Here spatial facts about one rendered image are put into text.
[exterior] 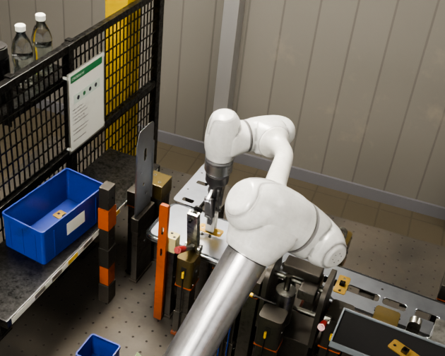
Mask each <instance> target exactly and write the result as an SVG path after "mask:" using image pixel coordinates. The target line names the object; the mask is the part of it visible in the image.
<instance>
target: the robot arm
mask: <svg viewBox="0 0 445 356"><path fill-rule="evenodd" d="M294 138H295V126H294V124H293V123H292V121H291V120H290V119H288V118H287V117H283V116H279V115H266V116H259V117H252V118H249V119H244V120H240V119H239V117H238V116H237V114H236V113H235V112H234V111H233V110H231V109H218V110H216V111H214V112H213V113H212V115H211V116H210V119H209V121H208V125H207V128H206V134H205V141H204V148H205V151H206V155H205V165H204V170H205V171H206V178H205V180H206V183H207V184H208V185H209V187H208V196H205V197H204V201H205V208H204V217H206V228H205V230H206V231H209V232H214V228H215V229H216V228H217V224H218V212H221V210H222V209H220V207H221V206H222V202H223V196H224V191H225V185H227V183H228V182H229V176H230V174H231V172H232V168H233V162H234V157H237V156H238V155H241V154H242V153H247V152H255V153H256V154H260V155H264V156H266V157H268V158H274V159H273V162H272V164H271V167H270V169H269V171H268V174H267V176H266V178H265V179H264V178H258V177H251V178H246V179H243V180H242V181H240V182H237V183H236V184H235V185H234V186H233V187H232V188H231V189H230V192H229V193H228V195H227V198H226V201H225V214H226V217H227V220H228V222H229V225H228V230H227V234H226V242H227V243H228V246H227V248H226V249H225V251H224V252H223V254H222V256H221V257H220V260H219V261H218V263H217V264H216V266H215V268H214V269H213V272H212V273H211V275H210V277H209V278H208V280H207V281H206V284H205V285H204V286H203V289H202V290H201V292H200V293H199V295H198V297H197V298H196V301H195V302H194V304H193V306H192V307H191V309H190V310H189V313H188V314H187V315H186V318H185V319H184V321H183V323H182V324H181V326H180V327H179V330H178V331H177V333H176V335H175V336H174V338H173V339H172V342H171V343H170V345H169V347H168V348H167V350H166V352H165V354H164V355H163V356H214V354H215V353H216V351H217V350H218V348H219V347H220V344H221V342H222V341H223V339H224V338H225V336H226V335H227V332H228V331H229V329H230V327H231V326H232V324H233V323H234V321H235V319H236V318H237V315H238V314H239V312H240V311H241V309H242V307H243V306H244V303H245V302H246V300H247V298H248V297H249V295H250V294H251V291H252V290H253V289H254V286H255V285H256V283H257V282H258V280H259V278H260V277H261V274H262V273H263V271H264V270H265V268H266V267H269V266H271V265H273V264H274V263H275V262H276V261H277V260H278V259H279V258H280V257H282V256H283V255H284V254H286V253H287V252H288V253H290V254H292V255H295V256H298V257H300V258H301V259H307V260H308V261H309V262H310V263H311V264H313V265H315V266H318V267H322V268H332V267H335V266H337V265H338V264H340V263H341V262H342V261H343V259H344V258H345V255H346V250H347V245H346V242H345V238H344V236H343V233H342V232H341V230H340V228H339V227H338V226H337V225H336V224H335V223H334V222H333V221H332V219H330V218H329V217H328V216H327V215H326V214H325V213H324V212H323V211H322V210H320V209H319V208H318V207H317V206H315V205H314V204H313V203H312V202H310V201H308V200H307V199H306V198H305V197H303V195H301V194H299V193H298V192H296V191H294V190H293V189H291V188H289V187H287V181H288V177H289V174H290V170H291V167H292V161H293V151H292V148H291V146H290V143H291V142H292V141H293V140H294Z"/></svg>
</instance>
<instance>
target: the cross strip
mask: <svg viewBox="0 0 445 356"><path fill-rule="evenodd" d="M204 165H205V163H204V164H203V165H202V166H201V167H200V169H199V170H198V171H197V172H196V173H195V175H194V176H193V177H192V178H191V179H190V180H189V181H188V182H187V183H186V184H185V185H184V187H183V188H182V189H181V190H180V191H179V193H178V194H177V195H176V196H175V197H174V200H176V201H178V202H181V203H184V204H186V205H189V206H193V207H194V206H202V204H203V203H204V202H205V201H204V197H205V196H208V187H209V185H208V186H203V185H200V184H197V183H196V182H197V181H202V182H205V183H206V180H205V178H206V171H205V170H204ZM201 173H203V174H201ZM184 197H186V198H190V199H192V200H194V202H193V203H189V202H186V201H183V200H182V198H184Z"/></svg>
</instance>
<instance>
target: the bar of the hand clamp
mask: <svg viewBox="0 0 445 356"><path fill-rule="evenodd" d="M202 212H203V209H202V207H200V206H194V211H193V212H192V210H191V209H190V210H189V212H188V213H187V245H190V244H194V245H195V252H197V249H198V246H199V245H200V219H201V213H202Z"/></svg>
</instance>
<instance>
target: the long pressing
mask: <svg viewBox="0 0 445 356"><path fill-rule="evenodd" d="M190 209H191V210H192V212H193V211H194V209H193V208H191V207H189V206H185V205H183V204H180V203H173V204H170V221H169V232H168V234H169V233H170V232H171V231H173V232H176V233H178V234H180V241H179V245H180V246H182V245H184V243H185V241H186V240H187V213H188V212H189V210H190ZM201 223H204V224H205V223H206V217H204V212H202V213H201V219H200V224H201ZM158 224H159V217H158V218H157V219H156V220H155V222H154V223H153V224H152V225H151V226H150V227H149V228H148V229H147V231H146V237H147V238H148V239H149V240H151V241H153V242H156V243H158ZM228 225H229V222H228V220H225V219H223V218H219V217H218V224H217V228H218V229H220V230H223V231H224V232H223V234H222V235H221V237H216V236H213V235H211V238H209V237H208V236H209V234H208V233H205V232H203V235H201V233H202V231H200V244H201V245H203V250H202V251H201V260H204V261H207V262H209V263H212V264H215V265H216V264H217V263H218V261H219V260H220V257H221V256H222V254H223V252H224V251H225V249H226V248H227V246H228V243H227V242H226V234H227V230H228ZM289 255H292V254H290V253H288V252H287V253H286V254H284V255H283V260H282V263H281V267H280V272H281V273H286V272H283V267H282V264H283V263H284V262H285V261H286V259H287V257H288V256H289ZM292 256H295V255H292ZM295 257H297V258H299V257H298V256H295ZM332 269H335V270H337V274H336V279H335V280H336V281H337V280H338V278H339V275H344V276H346V277H349V278H350V279H351V280H350V283H349V285H350V286H353V287H356V288H358V289H361V290H364V291H366V292H369V293H372V294H374V295H377V296H379V300H378V301H374V300H372V299H368V298H366V297H363V296H360V295H357V294H355V293H352V292H349V291H347V290H346V292H345V294H344V295H342V294H339V293H337V292H334V291H333V290H332V293H331V298H330V301H329V304H330V305H331V303H332V301H333V299H338V300H340V301H342V302H346V303H348V304H351V305H353V306H354V307H355V310H357V311H359V312H362V313H364V314H368V315H370V316H371V317H373V314H374V310H375V307H376V306H378V305H380V306H383V307H386V308H388V309H392V310H394V311H396V312H399V313H400V320H399V322H398V326H397V327H398V328H401V329H403V330H405V329H406V326H407V324H408V321H409V319H410V317H411V316H415V311H417V310H418V311H421V312H424V313H426V314H430V315H432V316H435V317H437V318H438V319H441V320H444V321H445V303H443V302H440V301H438V300H435V299H432V298H430V297H426V296H424V295H421V294H418V293H416V292H412V291H410V290H406V289H404V288H401V287H398V286H396V285H392V284H390V283H387V282H384V281H382V280H379V279H376V278H373V277H371V276H368V275H365V274H363V273H359V272H357V271H354V270H351V269H349V268H345V267H343V266H339V265H337V266H335V267H332V268H325V269H324V273H323V274H324V276H325V277H327V278H328V276H329V274H330V272H331V270H332ZM334 287H335V286H333V289H334ZM381 289H384V290H381ZM384 299H389V300H391V301H393V302H397V303H399V304H402V305H404V306H405V307H406V309H405V311H401V310H399V309H395V308H393V307H390V306H387V305H385V304H383V300H384ZM419 318H420V317H419ZM421 319H422V325H421V328H420V331H419V333H418V335H419V336H422V337H425V338H429V335H430V333H431V331H432V328H433V326H434V322H431V321H428V320H426V319H423V318H421Z"/></svg>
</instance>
